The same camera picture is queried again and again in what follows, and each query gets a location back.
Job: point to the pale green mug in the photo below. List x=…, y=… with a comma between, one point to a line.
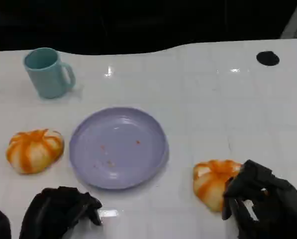
x=47, y=77

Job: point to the grey metal frame post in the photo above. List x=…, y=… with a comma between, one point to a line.
x=296, y=22

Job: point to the lilac plate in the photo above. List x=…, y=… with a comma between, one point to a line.
x=118, y=149

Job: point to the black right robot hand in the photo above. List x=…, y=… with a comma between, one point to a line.
x=277, y=206

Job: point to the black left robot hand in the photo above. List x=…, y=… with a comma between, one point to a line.
x=56, y=209

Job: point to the black round table grommet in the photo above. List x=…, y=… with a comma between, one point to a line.
x=267, y=58

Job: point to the orange and white bread roll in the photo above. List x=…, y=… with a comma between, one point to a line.
x=33, y=152
x=210, y=181

